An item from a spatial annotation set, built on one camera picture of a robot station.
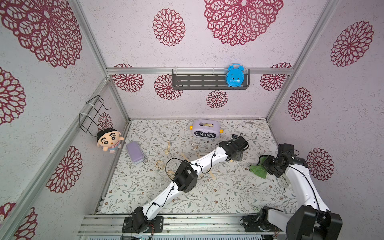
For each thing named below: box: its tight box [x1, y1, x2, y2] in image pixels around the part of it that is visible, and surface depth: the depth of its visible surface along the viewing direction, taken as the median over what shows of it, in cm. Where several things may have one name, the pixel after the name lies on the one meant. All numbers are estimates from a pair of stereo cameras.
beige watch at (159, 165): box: [155, 160, 165, 170], surface depth 97 cm
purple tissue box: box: [192, 120, 220, 139], surface depth 108 cm
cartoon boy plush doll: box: [96, 128, 125, 154], surface depth 85 cm
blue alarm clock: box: [226, 63, 245, 87], surface depth 90 cm
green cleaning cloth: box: [249, 156, 269, 179], surface depth 82 cm
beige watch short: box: [164, 141, 171, 155], surface depth 105 cm
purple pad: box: [126, 141, 145, 165], surface depth 99 cm
